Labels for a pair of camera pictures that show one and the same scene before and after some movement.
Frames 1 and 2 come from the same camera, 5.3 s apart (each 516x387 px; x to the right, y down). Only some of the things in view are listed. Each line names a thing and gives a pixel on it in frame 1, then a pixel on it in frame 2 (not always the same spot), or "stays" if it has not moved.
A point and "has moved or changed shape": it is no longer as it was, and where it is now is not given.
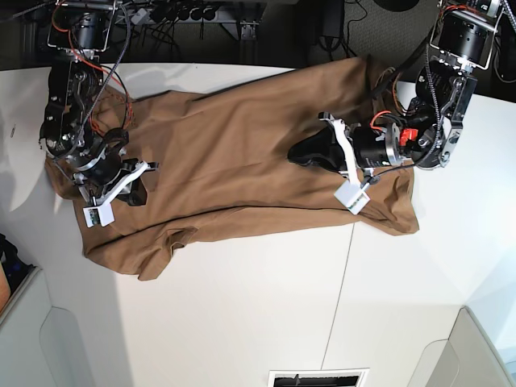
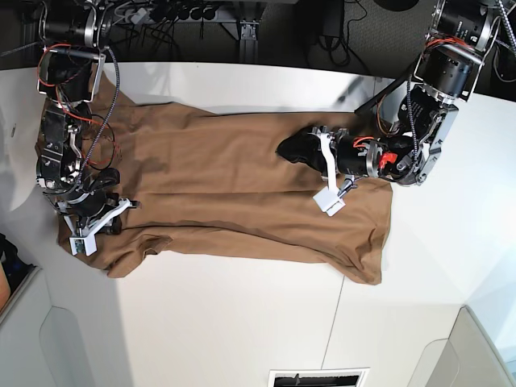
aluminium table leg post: [247, 49] stays
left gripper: [99, 186] -> [85, 214]
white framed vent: [323, 377] stays
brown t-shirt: [213, 164] has moved or changed shape
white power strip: [139, 16] stays
